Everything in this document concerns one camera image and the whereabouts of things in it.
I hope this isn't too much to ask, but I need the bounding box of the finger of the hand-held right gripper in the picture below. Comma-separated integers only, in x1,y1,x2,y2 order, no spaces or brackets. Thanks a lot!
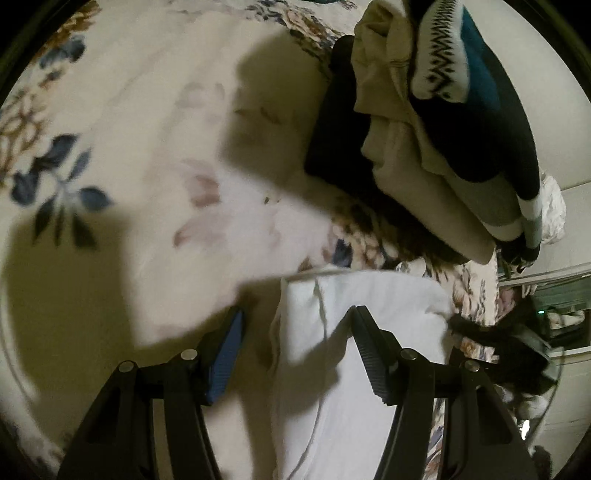
449,314,502,347

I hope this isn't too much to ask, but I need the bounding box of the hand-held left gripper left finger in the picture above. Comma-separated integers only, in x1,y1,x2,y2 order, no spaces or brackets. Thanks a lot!
57,305,246,480

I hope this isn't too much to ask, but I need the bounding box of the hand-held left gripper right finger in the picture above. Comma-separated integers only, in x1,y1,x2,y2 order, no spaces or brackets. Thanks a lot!
348,305,540,480

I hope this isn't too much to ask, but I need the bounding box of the white cloth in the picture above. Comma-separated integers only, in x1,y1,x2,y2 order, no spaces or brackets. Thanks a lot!
267,270,456,480

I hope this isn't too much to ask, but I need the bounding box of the cream folded garment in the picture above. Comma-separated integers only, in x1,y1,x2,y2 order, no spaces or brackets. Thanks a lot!
361,117,525,265

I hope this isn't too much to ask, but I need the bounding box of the white crumpled fabric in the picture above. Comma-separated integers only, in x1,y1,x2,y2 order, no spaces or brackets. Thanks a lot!
538,173,568,245

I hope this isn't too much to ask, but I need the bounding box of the floral bed sheet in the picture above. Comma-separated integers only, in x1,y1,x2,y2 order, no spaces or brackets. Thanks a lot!
0,0,502,480

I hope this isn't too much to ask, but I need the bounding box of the navy teal patterned sweater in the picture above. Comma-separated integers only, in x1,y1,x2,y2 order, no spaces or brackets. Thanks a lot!
406,0,544,265

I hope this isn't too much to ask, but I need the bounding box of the black folded garment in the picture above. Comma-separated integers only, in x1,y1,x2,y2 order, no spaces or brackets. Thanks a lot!
304,34,386,201

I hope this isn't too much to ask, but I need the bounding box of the beige crumpled garment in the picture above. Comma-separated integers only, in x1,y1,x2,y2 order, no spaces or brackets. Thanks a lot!
353,0,446,127

